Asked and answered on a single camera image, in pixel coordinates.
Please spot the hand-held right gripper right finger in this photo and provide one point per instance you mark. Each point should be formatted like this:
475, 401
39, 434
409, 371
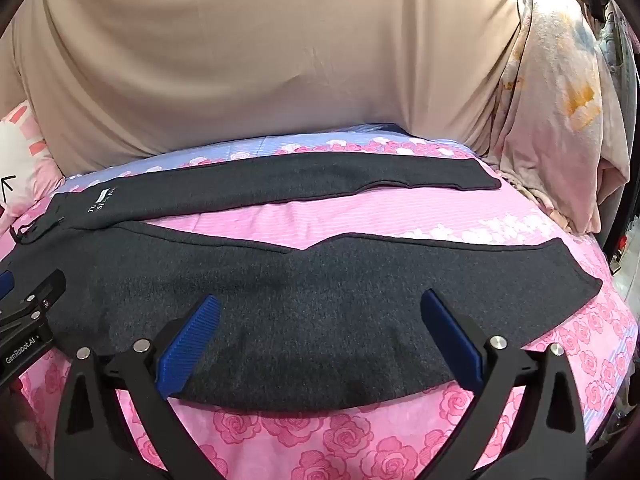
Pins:
447, 335

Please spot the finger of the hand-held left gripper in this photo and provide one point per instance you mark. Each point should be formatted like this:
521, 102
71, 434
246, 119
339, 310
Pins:
35, 295
5, 285

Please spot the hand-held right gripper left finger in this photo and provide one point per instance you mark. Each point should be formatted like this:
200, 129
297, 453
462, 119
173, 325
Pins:
192, 340

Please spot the dark grey pants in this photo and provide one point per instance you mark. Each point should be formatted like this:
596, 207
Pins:
300, 300

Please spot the white bunny pillow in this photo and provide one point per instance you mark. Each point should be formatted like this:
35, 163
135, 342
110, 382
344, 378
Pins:
22, 160

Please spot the pink rose print bed sheet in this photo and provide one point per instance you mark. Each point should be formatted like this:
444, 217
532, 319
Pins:
380, 215

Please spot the black curved bar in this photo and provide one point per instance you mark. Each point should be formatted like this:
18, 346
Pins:
617, 200

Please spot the pale pink floral blanket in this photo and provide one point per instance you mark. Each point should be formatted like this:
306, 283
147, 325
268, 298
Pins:
555, 110

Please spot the beige cloth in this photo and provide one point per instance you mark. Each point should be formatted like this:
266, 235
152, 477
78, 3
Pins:
260, 60

